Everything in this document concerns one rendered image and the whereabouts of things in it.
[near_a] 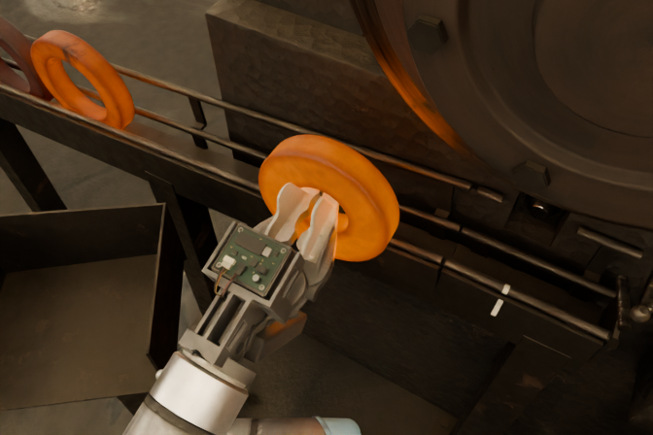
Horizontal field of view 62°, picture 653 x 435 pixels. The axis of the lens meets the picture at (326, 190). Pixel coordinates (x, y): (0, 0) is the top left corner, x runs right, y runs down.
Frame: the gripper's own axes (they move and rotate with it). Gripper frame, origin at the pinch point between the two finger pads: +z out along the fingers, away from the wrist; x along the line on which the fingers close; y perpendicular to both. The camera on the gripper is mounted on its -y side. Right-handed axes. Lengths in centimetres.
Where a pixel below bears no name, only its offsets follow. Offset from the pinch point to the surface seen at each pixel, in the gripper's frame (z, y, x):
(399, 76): 9.1, 10.0, -4.3
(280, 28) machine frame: 17.9, -1.4, 16.8
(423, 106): 8.5, 7.6, -6.9
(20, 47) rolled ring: 6, -12, 63
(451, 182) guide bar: 11.8, -12.1, -9.2
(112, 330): -23.6, -17.9, 22.9
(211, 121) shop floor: 41, -96, 84
